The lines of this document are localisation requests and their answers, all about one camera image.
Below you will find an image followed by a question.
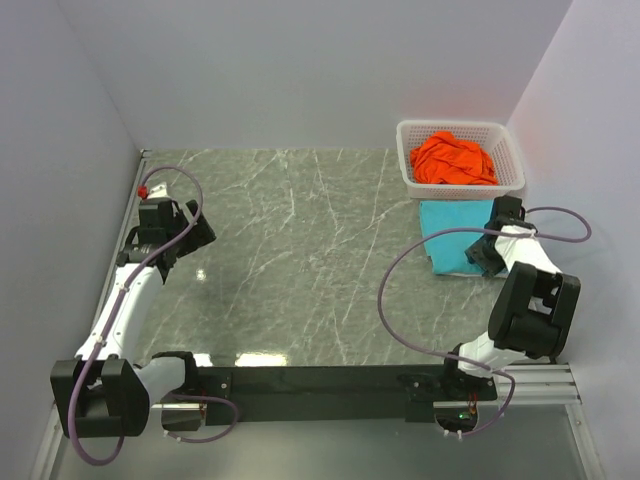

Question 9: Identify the turquoise t shirt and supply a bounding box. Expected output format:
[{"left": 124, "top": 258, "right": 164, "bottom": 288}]
[{"left": 419, "top": 200, "right": 493, "bottom": 258}]

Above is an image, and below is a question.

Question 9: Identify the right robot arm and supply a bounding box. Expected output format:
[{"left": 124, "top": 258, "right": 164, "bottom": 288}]
[{"left": 438, "top": 196, "right": 581, "bottom": 399}]

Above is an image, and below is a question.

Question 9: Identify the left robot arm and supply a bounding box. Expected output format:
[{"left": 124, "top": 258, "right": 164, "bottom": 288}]
[{"left": 50, "top": 196, "right": 216, "bottom": 439}]

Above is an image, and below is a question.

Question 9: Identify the folded white t shirt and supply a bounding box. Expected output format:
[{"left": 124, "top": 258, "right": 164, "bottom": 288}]
[{"left": 430, "top": 253, "right": 484, "bottom": 277}]

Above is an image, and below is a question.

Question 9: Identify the orange t shirt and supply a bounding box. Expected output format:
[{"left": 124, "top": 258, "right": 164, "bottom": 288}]
[{"left": 409, "top": 131, "right": 498, "bottom": 186}]

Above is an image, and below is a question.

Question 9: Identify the white plastic laundry basket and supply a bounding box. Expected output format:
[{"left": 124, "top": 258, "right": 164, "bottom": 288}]
[{"left": 396, "top": 120, "right": 525, "bottom": 200}]

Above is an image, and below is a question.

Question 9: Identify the black base crossbar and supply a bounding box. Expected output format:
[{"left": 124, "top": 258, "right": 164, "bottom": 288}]
[{"left": 139, "top": 364, "right": 501, "bottom": 427}]

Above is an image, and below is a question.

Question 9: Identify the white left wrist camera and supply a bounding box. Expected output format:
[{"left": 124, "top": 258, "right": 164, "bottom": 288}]
[{"left": 136, "top": 182, "right": 170, "bottom": 200}]

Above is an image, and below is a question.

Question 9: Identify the aluminium rail frame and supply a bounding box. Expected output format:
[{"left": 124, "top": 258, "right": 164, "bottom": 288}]
[{"left": 33, "top": 149, "right": 579, "bottom": 479}]

